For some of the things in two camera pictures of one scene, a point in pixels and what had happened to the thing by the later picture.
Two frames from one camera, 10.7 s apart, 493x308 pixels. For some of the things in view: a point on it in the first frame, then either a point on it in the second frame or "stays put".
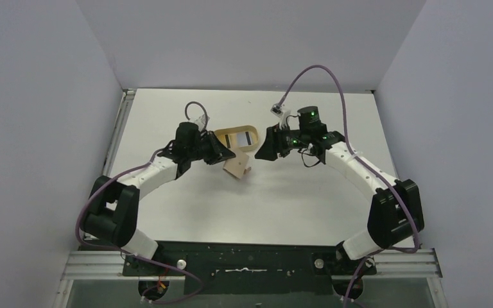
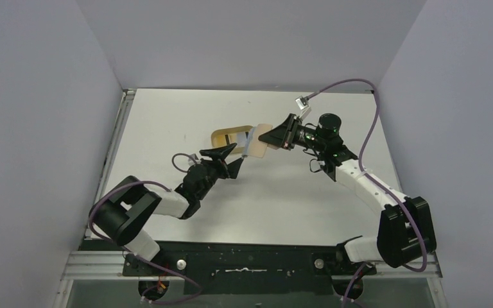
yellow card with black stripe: x=224 y=138 stays put
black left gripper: x=219 y=152 -> x=229 y=171
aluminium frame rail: x=408 y=265 stays put
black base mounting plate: x=250 y=268 stays put
